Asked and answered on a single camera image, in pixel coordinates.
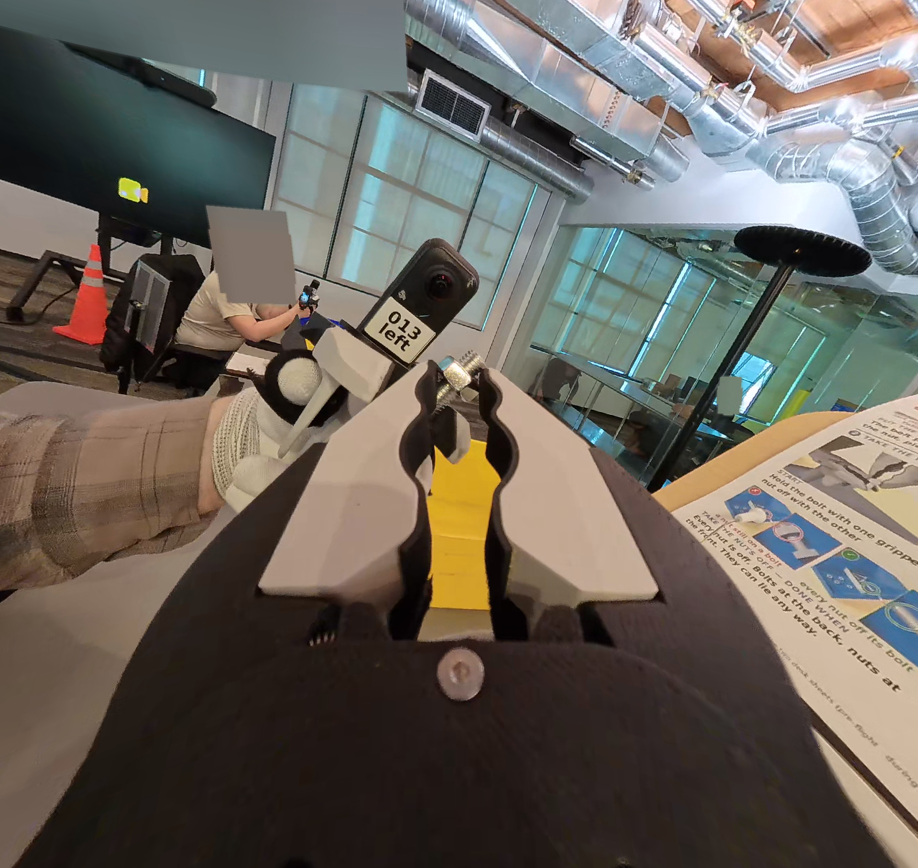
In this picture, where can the yellow plastic bin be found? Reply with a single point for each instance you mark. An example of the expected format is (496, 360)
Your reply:
(459, 538)

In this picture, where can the foil rectangular air duct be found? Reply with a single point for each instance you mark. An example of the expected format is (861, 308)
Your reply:
(566, 72)

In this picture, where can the spiral round air duct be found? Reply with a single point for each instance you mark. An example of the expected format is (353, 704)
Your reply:
(538, 162)

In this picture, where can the printed instruction sheet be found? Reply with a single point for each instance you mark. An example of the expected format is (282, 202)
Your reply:
(789, 595)

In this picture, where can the glass-top metal table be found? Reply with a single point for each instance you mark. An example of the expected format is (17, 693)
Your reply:
(595, 370)

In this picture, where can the large black monitor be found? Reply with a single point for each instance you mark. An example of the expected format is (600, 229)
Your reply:
(107, 137)

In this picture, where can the black webcam bar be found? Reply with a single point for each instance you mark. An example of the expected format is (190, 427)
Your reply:
(179, 90)

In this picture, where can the silver bolt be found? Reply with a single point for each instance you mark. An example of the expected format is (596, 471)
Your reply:
(475, 365)

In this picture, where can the large spiral silver duct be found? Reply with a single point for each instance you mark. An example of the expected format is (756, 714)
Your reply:
(868, 194)

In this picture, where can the silver hex nut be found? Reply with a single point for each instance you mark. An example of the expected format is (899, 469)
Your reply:
(455, 375)

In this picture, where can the black floor lamp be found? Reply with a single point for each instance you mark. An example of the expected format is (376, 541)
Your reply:
(803, 251)

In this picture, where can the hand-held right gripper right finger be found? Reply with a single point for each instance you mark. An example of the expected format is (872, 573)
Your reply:
(574, 524)

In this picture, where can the orange traffic cone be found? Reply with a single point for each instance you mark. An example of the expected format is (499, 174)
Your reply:
(90, 301)

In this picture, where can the black backpack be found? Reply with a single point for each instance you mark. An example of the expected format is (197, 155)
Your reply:
(183, 280)

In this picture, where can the white vent grille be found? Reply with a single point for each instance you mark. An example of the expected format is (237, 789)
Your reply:
(452, 104)

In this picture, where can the person's left forearm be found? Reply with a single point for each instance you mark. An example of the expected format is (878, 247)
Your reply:
(93, 488)

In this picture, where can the gridded window with blinds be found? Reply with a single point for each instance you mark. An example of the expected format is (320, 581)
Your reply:
(401, 201)

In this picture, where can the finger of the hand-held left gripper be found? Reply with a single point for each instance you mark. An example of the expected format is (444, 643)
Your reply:
(461, 443)

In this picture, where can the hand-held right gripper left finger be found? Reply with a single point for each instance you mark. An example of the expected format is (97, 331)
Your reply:
(344, 509)

